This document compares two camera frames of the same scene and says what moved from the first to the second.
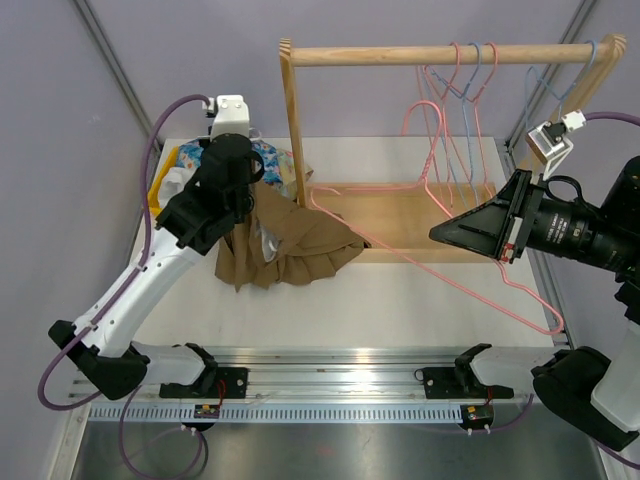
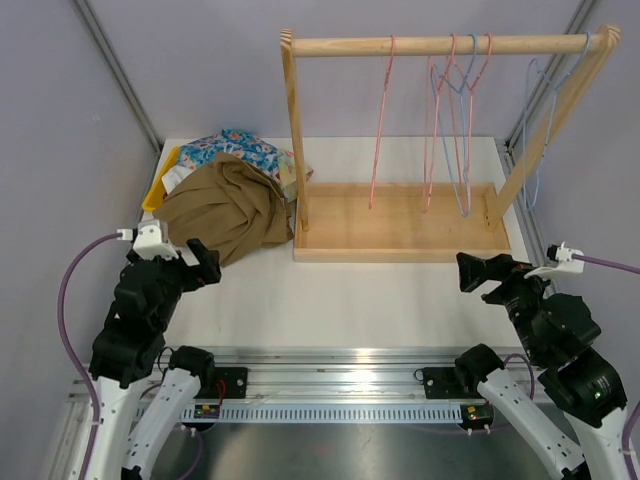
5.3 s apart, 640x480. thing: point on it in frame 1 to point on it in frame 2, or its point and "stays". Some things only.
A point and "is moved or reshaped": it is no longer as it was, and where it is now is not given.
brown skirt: [280, 243] is moved or reshaped
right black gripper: [489, 228] to [473, 270]
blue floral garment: [190, 154] stays
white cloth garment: [173, 183] stays
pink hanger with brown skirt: [426, 185] to [378, 129]
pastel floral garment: [286, 166] stays
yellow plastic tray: [153, 194] stays
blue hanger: [550, 89] to [553, 105]
